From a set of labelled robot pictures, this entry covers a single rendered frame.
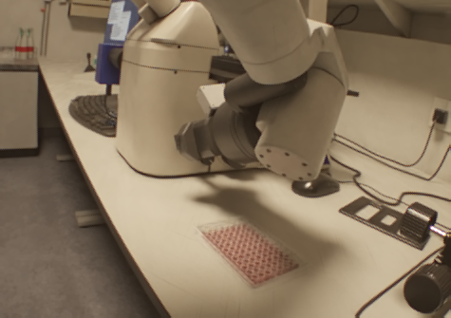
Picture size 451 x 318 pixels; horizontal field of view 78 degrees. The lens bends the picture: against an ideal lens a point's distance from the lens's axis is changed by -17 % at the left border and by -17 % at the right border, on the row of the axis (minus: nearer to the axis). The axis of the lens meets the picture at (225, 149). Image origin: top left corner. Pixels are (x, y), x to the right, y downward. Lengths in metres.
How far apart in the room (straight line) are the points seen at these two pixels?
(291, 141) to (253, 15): 0.12
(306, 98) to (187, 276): 0.21
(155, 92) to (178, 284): 0.31
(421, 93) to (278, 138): 0.80
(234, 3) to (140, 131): 0.38
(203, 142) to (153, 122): 0.13
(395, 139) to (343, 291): 0.76
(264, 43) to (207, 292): 0.24
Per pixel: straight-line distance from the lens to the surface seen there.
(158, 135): 0.54
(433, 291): 0.29
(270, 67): 0.25
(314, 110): 0.31
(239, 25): 0.23
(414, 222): 0.34
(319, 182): 0.60
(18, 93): 2.61
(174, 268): 0.36
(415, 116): 1.05
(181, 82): 0.53
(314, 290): 0.37
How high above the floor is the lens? 0.98
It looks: 17 degrees down
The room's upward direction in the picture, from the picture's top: 9 degrees clockwise
